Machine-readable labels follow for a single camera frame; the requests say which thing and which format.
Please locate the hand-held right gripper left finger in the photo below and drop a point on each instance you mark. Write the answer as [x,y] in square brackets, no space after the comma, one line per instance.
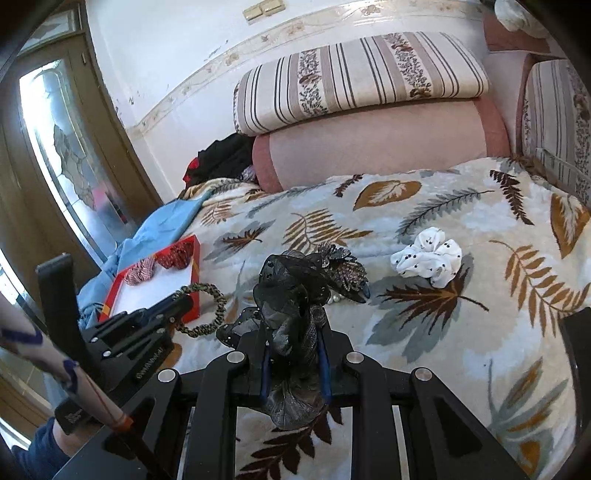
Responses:
[264,392]

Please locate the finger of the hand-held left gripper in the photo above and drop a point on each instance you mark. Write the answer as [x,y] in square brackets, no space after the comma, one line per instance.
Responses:
[171,319]
[175,302]

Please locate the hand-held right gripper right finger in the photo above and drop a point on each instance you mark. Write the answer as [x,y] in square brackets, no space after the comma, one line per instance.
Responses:
[326,387]

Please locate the red cardboard tray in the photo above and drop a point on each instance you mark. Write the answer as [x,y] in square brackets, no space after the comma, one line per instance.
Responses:
[152,295]

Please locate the black sheer scrunchie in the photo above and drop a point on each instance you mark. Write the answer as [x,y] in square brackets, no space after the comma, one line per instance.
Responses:
[281,286]

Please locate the rhinestone flower hair clip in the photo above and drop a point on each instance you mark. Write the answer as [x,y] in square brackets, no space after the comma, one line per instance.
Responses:
[344,272]

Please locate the white dotted scrunchie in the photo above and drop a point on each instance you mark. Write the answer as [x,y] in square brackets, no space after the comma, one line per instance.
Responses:
[429,258]

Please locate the person's left forearm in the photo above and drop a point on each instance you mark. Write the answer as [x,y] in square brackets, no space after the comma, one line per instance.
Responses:
[41,452]

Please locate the red plaid scrunchie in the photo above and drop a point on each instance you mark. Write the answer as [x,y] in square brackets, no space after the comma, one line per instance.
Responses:
[141,272]

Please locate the red dotted scrunchie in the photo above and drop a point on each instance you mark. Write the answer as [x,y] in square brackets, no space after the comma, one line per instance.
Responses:
[178,254]

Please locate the blue cloth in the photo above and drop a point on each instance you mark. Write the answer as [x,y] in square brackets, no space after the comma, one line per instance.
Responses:
[157,226]

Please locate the white printed stick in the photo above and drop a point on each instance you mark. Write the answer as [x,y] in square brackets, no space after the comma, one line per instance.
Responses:
[46,355]

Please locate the red clothing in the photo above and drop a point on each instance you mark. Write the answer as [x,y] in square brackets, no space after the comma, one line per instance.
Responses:
[190,173]

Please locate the leaf printed blanket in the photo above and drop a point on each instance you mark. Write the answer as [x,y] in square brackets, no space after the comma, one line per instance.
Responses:
[461,332]

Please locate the purple cloth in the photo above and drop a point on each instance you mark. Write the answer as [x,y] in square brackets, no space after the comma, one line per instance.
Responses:
[248,173]

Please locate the black clothing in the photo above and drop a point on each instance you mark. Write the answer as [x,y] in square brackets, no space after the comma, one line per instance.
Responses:
[226,157]

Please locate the wooden stained glass door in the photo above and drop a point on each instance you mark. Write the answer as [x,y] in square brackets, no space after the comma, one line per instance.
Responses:
[60,138]

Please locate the pink bolster pillow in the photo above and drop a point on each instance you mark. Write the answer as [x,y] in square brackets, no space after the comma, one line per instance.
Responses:
[369,147]

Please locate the striped floral pillow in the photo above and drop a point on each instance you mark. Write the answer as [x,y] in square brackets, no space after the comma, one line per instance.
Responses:
[360,78]
[558,120]

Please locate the pink cushion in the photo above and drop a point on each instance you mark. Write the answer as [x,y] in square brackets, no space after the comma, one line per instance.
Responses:
[503,92]

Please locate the white cloth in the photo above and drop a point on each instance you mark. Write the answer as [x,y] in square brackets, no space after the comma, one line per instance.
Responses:
[517,14]

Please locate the dark frame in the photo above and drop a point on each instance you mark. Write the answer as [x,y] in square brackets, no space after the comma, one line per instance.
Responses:
[577,350]

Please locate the wall light switch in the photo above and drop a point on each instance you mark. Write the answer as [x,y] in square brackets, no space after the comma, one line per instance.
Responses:
[263,9]

